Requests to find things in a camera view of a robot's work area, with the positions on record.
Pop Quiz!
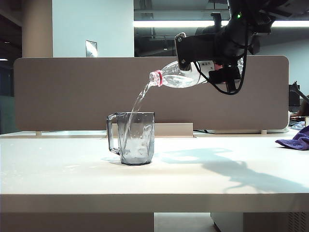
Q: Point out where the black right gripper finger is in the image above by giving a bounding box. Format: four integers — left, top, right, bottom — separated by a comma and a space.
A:
209, 67, 242, 94

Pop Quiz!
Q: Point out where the black right gripper finger with screws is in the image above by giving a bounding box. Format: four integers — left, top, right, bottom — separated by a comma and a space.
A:
175, 32, 218, 71

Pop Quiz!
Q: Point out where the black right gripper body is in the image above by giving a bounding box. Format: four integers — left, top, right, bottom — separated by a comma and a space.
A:
214, 20, 260, 68

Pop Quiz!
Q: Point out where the clear mineral water bottle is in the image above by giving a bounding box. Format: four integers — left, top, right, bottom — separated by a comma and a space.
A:
149, 60, 243, 89

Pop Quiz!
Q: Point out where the grey transparent plastic mug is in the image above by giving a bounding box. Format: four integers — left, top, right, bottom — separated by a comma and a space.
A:
106, 112, 155, 166

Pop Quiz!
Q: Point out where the long ceiling light strip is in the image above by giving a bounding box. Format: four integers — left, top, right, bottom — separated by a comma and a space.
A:
133, 20, 309, 28

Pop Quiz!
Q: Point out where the background computer monitor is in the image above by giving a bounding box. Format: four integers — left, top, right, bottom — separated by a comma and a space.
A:
288, 84, 300, 107

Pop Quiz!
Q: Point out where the seated background person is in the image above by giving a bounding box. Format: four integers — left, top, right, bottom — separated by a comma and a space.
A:
289, 99, 309, 119

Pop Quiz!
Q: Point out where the purple cloth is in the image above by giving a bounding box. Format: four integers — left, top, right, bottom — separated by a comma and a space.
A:
274, 124, 309, 151

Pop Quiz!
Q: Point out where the brown fabric desk divider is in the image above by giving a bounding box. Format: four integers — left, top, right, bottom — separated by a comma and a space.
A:
13, 55, 290, 132

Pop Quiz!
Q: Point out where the beige round pillar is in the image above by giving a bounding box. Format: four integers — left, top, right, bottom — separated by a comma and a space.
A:
21, 0, 53, 58

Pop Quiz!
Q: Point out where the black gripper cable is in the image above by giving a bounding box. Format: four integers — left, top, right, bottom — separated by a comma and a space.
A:
197, 14, 249, 95

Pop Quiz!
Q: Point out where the silver wall plaque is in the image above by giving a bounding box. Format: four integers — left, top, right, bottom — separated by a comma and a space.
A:
85, 40, 98, 58

